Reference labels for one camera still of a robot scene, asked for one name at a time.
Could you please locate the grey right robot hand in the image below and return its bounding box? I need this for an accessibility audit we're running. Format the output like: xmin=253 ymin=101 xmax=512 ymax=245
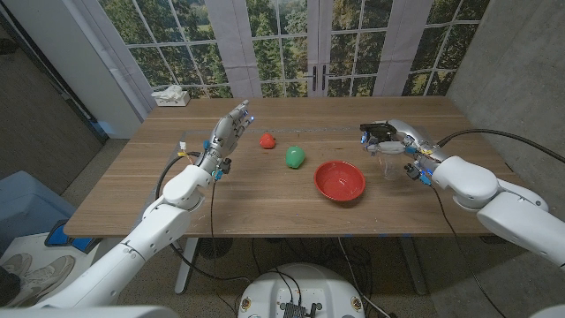
xmin=359 ymin=118 xmax=449 ymax=185

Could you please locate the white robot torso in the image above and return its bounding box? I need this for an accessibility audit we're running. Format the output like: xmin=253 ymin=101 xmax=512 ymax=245
xmin=237 ymin=262 xmax=365 ymax=318

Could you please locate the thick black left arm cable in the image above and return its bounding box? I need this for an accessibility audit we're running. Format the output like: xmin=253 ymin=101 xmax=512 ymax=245
xmin=154 ymin=152 xmax=251 ymax=286

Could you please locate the printed window backdrop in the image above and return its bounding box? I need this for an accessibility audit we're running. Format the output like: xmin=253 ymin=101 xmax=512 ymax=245
xmin=72 ymin=0 xmax=491 ymax=120

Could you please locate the grey sneaker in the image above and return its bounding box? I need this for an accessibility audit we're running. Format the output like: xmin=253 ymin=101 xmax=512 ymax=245
xmin=6 ymin=254 xmax=77 ymax=306
xmin=0 ymin=253 xmax=33 ymax=277

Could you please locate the white floor cable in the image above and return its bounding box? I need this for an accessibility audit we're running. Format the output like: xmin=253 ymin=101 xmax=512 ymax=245
xmin=337 ymin=237 xmax=392 ymax=318

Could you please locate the white tissue box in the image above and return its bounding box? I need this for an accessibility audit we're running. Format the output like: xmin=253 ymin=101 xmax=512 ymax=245
xmin=150 ymin=85 xmax=192 ymax=108

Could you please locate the white table leg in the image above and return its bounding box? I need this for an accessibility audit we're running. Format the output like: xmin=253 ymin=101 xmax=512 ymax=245
xmin=174 ymin=237 xmax=200 ymax=296

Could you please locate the green toy bell pepper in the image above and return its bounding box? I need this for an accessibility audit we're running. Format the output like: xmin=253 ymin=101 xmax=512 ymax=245
xmin=284 ymin=145 xmax=306 ymax=170

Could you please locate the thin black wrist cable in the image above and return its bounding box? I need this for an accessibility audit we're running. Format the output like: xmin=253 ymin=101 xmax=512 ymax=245
xmin=428 ymin=184 xmax=509 ymax=318
xmin=209 ymin=179 xmax=218 ymax=266

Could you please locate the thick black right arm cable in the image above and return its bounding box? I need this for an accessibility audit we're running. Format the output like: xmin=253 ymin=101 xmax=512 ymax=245
xmin=436 ymin=128 xmax=565 ymax=165

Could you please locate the thin black left wrist cable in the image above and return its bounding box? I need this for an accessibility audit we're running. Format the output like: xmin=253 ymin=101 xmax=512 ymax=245
xmin=209 ymin=179 xmax=218 ymax=266

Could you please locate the white floor board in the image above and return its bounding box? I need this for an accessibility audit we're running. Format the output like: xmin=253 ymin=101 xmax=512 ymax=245
xmin=0 ymin=232 xmax=111 ymax=306

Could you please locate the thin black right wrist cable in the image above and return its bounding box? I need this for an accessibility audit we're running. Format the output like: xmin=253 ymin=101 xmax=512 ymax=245
xmin=428 ymin=184 xmax=509 ymax=318

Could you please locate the clear spray bottle black head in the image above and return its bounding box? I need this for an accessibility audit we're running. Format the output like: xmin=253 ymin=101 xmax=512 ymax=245
xmin=358 ymin=122 xmax=410 ymax=181

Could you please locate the blue plastic bin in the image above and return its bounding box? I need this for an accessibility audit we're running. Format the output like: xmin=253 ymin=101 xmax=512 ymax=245
xmin=0 ymin=170 xmax=77 ymax=255

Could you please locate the black round floor fan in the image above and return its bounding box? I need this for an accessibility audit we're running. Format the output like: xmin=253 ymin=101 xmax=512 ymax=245
xmin=197 ymin=237 xmax=234 ymax=260

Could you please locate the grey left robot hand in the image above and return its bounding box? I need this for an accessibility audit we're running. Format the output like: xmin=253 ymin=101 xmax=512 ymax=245
xmin=199 ymin=99 xmax=256 ymax=178

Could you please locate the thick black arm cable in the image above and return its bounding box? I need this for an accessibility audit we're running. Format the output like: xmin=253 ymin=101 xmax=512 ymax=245
xmin=436 ymin=128 xmax=565 ymax=165
xmin=154 ymin=152 xmax=251 ymax=286

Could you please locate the red bowl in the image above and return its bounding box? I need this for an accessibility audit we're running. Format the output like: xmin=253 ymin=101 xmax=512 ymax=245
xmin=313 ymin=160 xmax=367 ymax=203

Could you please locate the grey table leg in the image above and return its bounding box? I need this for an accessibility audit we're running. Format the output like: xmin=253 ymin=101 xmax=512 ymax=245
xmin=399 ymin=236 xmax=428 ymax=296

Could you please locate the person's dark trouser leg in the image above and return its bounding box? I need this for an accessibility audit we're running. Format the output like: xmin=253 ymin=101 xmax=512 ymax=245
xmin=0 ymin=268 xmax=21 ymax=306

